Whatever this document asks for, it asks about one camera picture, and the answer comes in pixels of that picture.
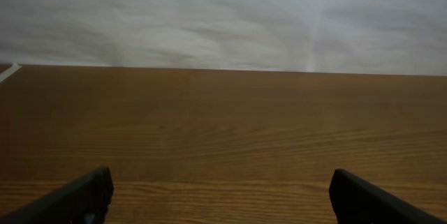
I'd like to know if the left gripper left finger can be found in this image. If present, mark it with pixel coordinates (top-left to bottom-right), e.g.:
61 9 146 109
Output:
0 166 115 224

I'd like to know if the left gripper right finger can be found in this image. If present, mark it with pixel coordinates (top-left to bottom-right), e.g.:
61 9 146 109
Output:
328 168 447 224

